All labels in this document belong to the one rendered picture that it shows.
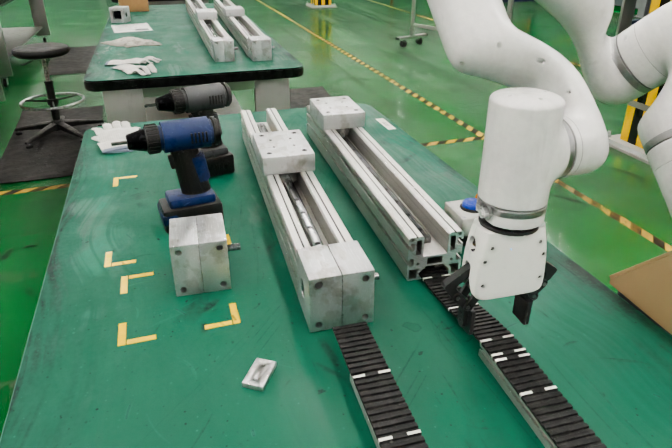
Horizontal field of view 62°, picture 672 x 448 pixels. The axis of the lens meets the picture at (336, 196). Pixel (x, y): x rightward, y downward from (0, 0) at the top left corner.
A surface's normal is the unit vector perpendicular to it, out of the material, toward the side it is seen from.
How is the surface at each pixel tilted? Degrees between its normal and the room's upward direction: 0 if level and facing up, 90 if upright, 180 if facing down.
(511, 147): 90
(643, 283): 90
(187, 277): 90
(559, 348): 0
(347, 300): 90
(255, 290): 0
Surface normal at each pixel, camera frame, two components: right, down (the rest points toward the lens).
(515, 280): 0.25, 0.40
